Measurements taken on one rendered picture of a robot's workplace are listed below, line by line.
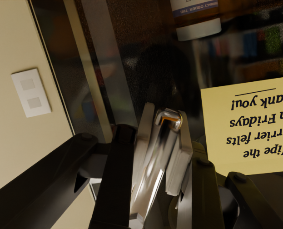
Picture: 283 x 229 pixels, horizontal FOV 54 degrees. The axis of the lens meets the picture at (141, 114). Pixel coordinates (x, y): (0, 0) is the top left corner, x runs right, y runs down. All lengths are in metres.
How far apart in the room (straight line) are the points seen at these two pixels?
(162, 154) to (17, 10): 0.61
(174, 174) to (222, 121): 0.08
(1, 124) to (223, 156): 0.67
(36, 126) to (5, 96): 0.11
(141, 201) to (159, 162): 0.03
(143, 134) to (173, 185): 0.03
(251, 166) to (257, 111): 0.05
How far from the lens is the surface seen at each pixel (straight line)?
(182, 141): 0.16
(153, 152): 0.17
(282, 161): 0.25
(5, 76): 0.77
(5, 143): 0.83
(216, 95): 0.21
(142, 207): 0.19
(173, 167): 0.15
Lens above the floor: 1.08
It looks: 16 degrees up
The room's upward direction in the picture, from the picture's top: 166 degrees clockwise
